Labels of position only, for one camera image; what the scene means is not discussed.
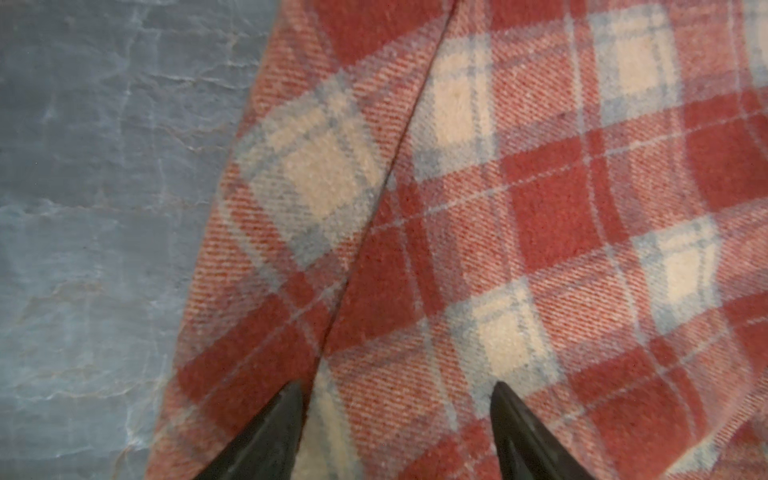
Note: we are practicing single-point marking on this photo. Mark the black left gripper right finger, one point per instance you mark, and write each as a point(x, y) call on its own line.
point(526, 449)

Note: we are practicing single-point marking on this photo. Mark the red plaid skirt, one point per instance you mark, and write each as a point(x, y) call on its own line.
point(428, 197)

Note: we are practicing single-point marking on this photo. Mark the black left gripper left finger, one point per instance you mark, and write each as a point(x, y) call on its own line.
point(267, 446)

